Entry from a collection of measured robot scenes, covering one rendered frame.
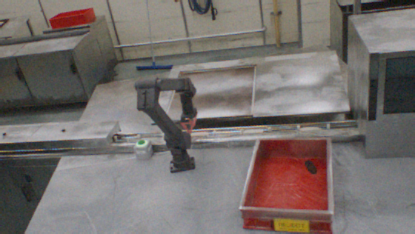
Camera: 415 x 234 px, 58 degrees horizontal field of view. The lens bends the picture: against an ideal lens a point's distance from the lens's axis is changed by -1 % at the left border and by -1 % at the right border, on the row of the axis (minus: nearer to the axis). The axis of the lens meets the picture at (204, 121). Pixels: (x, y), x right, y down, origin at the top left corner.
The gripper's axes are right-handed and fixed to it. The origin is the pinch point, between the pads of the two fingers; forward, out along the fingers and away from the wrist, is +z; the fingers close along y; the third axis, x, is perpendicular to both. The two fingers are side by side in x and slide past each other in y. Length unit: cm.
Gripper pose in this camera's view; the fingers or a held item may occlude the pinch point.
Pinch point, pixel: (191, 128)
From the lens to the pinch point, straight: 194.6
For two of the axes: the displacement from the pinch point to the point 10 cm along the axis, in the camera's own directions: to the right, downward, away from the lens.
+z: 1.5, 8.9, 4.3
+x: 9.7, -0.5, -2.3
